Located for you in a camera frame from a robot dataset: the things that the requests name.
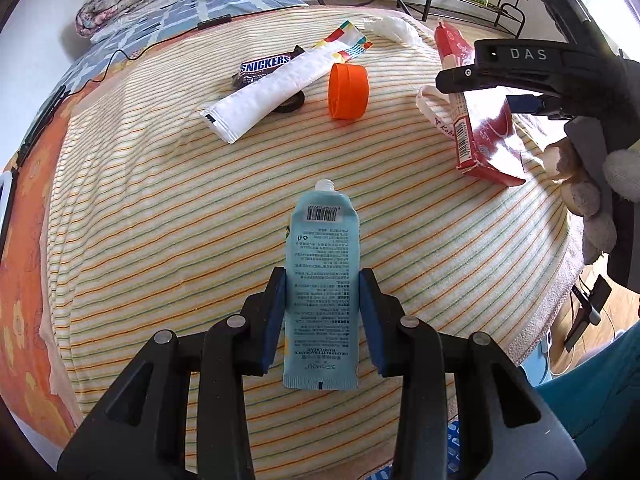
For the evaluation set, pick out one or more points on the brown chocolate bar wrapper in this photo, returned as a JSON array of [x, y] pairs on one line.
[[260, 67]]

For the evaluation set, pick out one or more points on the beige fleece blanket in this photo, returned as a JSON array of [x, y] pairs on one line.
[[550, 300]]

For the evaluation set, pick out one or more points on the crumpled white tissue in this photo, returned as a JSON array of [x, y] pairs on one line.
[[390, 27]]

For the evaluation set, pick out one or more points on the orange printed bedsheet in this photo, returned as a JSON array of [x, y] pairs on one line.
[[25, 310]]

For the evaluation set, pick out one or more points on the red paper box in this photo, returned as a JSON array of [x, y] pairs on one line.
[[492, 135]]

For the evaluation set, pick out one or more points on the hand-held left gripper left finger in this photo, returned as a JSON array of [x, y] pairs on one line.
[[272, 320]]

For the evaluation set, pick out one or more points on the white paper loop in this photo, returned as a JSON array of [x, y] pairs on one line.
[[442, 127]]

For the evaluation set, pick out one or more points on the striped cream blanket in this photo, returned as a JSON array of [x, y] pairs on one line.
[[150, 210]]

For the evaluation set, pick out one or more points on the long black bar device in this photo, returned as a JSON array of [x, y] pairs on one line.
[[45, 120]]

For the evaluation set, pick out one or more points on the blue patterned sheet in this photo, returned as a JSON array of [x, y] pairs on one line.
[[165, 15]]

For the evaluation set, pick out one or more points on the teal clothing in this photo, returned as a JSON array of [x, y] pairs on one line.
[[600, 385]]

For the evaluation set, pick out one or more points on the brown plush toy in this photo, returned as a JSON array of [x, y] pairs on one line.
[[580, 195]]

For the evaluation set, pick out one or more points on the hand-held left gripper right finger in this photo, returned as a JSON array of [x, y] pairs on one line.
[[371, 320]]

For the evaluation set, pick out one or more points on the orange plastic cap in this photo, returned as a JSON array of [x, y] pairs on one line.
[[350, 90]]

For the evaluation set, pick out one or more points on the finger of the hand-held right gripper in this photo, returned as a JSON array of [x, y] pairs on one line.
[[522, 103], [565, 5]]

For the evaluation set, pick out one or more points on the light blue hand cream tube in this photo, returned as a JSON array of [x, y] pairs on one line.
[[322, 260]]

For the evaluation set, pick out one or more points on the black phone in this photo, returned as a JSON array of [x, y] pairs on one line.
[[214, 21]]

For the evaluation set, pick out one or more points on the small white device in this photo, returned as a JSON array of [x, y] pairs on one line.
[[548, 345]]

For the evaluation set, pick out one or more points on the white-framed tablet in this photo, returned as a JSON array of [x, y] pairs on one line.
[[6, 210]]

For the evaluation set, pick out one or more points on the long white colourful-tipped packet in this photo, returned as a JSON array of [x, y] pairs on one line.
[[270, 92]]

